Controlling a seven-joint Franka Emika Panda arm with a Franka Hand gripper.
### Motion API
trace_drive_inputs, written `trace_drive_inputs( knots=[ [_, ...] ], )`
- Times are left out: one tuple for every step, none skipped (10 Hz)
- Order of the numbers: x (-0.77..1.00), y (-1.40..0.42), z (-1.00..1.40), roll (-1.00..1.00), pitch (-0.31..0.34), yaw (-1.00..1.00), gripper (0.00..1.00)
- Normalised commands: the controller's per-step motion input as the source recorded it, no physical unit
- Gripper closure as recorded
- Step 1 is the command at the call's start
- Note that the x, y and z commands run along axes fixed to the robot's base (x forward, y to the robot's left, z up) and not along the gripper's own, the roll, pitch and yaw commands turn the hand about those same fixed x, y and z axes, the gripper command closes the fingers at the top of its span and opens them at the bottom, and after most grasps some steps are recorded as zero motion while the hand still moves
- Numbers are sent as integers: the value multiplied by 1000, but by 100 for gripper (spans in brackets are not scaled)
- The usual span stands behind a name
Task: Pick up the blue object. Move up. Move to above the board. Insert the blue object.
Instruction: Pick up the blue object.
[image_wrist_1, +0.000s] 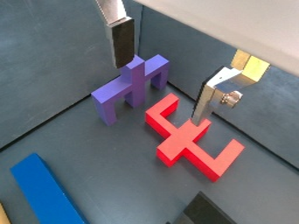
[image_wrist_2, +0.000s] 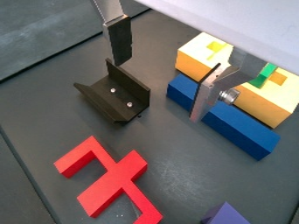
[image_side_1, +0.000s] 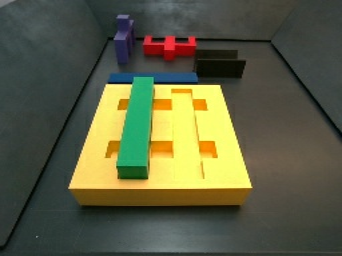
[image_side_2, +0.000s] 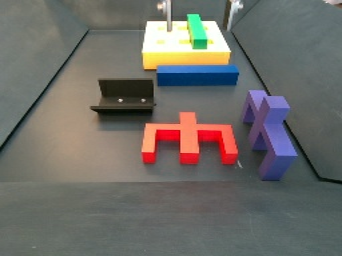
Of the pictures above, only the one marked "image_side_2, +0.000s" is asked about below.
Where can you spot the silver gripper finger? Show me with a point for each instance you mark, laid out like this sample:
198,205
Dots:
165,7
236,6

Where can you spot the blue rectangular block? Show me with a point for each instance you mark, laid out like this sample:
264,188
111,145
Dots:
197,75

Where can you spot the yellow slotted board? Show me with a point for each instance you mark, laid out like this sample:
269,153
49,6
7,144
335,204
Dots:
169,48

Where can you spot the green rectangular block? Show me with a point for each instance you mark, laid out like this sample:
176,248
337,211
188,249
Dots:
197,31

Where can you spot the purple cross-shaped block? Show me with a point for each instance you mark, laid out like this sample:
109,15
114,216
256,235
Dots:
265,113

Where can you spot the red trident-shaped block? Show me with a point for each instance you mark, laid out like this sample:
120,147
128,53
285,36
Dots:
189,133

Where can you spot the black angle bracket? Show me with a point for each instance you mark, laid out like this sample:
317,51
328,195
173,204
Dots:
126,95

